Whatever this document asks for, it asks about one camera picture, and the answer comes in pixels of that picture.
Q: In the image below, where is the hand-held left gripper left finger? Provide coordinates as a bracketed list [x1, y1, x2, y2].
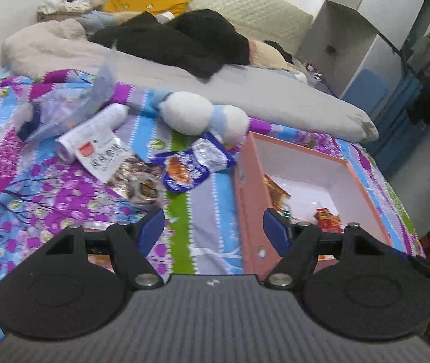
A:
[46, 208, 166, 290]

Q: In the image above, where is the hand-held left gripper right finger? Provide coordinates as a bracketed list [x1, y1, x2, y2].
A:
[262, 208, 407, 289]

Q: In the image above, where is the orange snack bag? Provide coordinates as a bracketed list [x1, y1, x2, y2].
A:
[264, 174, 292, 212]

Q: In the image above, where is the pink cardboard box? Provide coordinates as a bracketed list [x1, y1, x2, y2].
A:
[234, 131, 393, 275]

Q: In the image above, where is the red snack packet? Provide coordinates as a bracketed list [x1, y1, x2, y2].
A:
[314, 208, 344, 233]

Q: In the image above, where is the brown snack packet white label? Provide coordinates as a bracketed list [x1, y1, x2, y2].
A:
[75, 130, 164, 207]

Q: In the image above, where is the floral printed bedsheet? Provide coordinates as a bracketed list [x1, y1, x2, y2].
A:
[0, 69, 427, 352]

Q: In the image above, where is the silver and blue snack packet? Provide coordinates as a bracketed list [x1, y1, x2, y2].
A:
[191, 132, 237, 172]

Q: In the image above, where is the white and blue plush toy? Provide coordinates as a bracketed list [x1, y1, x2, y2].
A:
[141, 89, 249, 145]

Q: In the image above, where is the grey duvet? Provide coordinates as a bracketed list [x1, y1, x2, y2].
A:
[2, 19, 380, 144]

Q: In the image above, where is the clear plastic bag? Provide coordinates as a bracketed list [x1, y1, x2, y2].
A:
[29, 64, 115, 140]

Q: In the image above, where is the bedside clutter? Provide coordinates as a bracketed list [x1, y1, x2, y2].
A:
[302, 60, 333, 93]

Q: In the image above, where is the blue curtain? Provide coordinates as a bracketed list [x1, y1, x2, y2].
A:
[372, 72, 423, 180]

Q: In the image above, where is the blue board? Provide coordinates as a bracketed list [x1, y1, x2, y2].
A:
[338, 69, 389, 116]

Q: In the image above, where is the cream pillow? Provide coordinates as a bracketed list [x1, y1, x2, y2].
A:
[254, 41, 299, 72]

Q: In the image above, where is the pink pillow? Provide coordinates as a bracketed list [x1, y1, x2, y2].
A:
[248, 39, 261, 65]

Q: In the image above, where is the small dark garment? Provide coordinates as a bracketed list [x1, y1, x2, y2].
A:
[264, 40, 295, 63]

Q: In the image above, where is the black clothing heap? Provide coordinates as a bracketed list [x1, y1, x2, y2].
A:
[88, 8, 251, 80]

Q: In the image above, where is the cream padded headboard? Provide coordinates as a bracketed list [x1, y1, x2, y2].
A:
[111, 0, 314, 51]

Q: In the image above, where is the pile of clothes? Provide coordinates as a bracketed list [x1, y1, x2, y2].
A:
[36, 0, 102, 21]

